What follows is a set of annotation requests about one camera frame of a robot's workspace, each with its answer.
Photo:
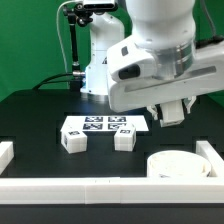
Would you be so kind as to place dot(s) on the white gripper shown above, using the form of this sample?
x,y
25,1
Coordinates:
x,y
138,77

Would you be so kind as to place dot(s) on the overhead camera bar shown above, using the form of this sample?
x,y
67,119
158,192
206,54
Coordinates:
x,y
99,4

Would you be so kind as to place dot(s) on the white left fence block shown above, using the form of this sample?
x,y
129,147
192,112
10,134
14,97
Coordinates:
x,y
6,154

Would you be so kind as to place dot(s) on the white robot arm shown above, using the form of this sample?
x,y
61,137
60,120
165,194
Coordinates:
x,y
161,24

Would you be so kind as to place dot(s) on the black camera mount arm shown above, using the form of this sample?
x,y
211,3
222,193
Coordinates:
x,y
77,16

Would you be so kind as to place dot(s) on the white sheet with tags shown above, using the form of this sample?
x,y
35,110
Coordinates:
x,y
103,123

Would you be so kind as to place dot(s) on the white front fence rail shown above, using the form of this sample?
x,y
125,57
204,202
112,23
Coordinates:
x,y
110,190

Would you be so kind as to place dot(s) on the white round stool seat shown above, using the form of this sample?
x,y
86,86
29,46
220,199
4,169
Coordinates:
x,y
176,163

